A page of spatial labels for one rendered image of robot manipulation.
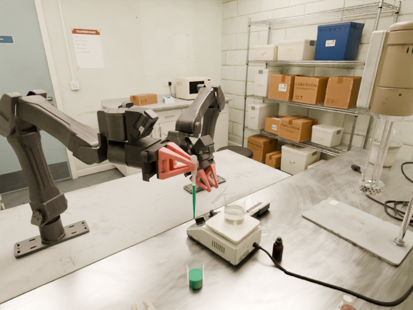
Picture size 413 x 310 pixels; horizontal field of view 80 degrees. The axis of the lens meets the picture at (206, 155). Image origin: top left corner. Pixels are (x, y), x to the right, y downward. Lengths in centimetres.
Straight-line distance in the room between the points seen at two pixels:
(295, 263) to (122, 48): 322
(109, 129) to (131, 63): 305
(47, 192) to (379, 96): 95
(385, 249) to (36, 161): 102
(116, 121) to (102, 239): 45
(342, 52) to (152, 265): 249
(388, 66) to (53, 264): 104
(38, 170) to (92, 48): 274
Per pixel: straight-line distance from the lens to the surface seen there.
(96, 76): 346
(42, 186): 83
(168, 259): 77
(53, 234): 91
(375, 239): 96
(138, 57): 363
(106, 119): 56
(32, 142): 80
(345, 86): 274
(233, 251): 70
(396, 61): 81
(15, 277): 88
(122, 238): 87
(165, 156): 50
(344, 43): 279
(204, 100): 95
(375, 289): 81
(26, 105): 73
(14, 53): 334
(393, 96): 81
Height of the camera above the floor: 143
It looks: 21 degrees down
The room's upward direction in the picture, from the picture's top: straight up
